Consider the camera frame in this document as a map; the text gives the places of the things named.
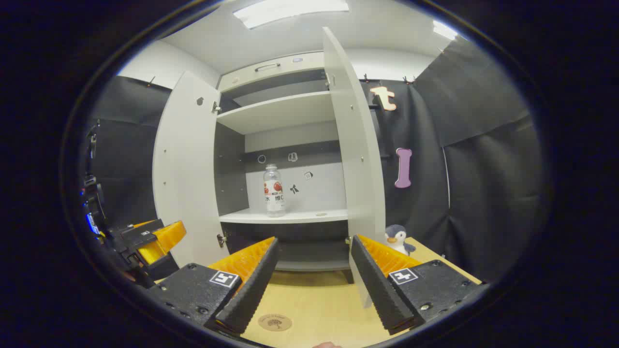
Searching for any clear plastic bottle red label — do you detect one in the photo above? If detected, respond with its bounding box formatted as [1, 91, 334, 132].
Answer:
[263, 164, 287, 218]

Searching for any ceiling light panel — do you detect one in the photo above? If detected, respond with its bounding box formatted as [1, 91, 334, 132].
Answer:
[432, 20, 458, 41]
[233, 0, 350, 29]

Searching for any penguin plush toy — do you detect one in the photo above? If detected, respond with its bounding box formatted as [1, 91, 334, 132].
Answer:
[385, 224, 416, 256]

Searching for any black backdrop cloth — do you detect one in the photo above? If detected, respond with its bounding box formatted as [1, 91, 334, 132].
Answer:
[89, 75, 172, 232]
[359, 36, 547, 286]

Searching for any white cabinet door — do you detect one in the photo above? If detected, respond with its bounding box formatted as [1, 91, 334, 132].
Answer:
[322, 27, 391, 309]
[152, 71, 230, 268]

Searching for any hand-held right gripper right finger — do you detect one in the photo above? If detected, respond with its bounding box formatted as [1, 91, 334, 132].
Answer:
[350, 234, 489, 335]

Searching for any round wooden coaster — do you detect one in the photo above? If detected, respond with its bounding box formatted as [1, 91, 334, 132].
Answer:
[258, 314, 293, 332]

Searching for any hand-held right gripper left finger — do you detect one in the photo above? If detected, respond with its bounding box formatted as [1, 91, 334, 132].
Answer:
[144, 236, 280, 336]

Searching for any white cabinet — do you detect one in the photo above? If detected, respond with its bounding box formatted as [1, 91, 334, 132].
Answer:
[213, 51, 356, 286]

